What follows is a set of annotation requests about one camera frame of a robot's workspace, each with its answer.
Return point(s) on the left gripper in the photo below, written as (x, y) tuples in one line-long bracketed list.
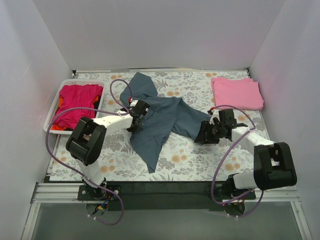
[(136, 122)]

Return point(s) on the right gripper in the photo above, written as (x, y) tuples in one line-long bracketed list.
[(206, 132)]

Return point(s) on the blue-grey t-shirt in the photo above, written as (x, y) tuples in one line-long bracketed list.
[(167, 115)]

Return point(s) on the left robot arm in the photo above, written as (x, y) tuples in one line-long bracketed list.
[(86, 141)]

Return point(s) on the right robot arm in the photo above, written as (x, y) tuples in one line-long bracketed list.
[(273, 165)]

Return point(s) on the floral table mat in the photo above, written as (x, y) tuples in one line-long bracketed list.
[(180, 158)]

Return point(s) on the white plastic basket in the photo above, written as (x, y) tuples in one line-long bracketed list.
[(52, 116)]

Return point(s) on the folded pink t-shirt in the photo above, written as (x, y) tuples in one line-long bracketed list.
[(243, 94)]

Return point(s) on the magenta t-shirt in basket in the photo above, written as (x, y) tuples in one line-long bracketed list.
[(75, 95)]

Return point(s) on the orange garment in basket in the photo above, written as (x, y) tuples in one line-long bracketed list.
[(56, 127)]

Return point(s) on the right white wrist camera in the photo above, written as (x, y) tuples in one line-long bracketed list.
[(214, 117)]

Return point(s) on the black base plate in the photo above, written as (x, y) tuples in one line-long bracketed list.
[(161, 195)]

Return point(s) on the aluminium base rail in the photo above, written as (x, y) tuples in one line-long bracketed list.
[(67, 192)]

